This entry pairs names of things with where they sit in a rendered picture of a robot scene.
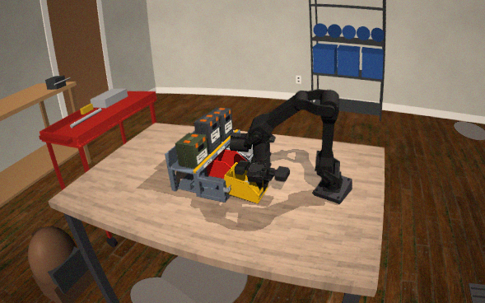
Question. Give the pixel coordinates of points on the yellow bin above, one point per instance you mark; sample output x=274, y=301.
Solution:
x=242, y=189

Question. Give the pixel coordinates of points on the red open bin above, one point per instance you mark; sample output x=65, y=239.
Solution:
x=219, y=166

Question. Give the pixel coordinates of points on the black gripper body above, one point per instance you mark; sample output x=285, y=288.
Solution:
x=280, y=174

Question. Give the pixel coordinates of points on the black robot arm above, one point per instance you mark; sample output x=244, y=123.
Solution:
x=327, y=166

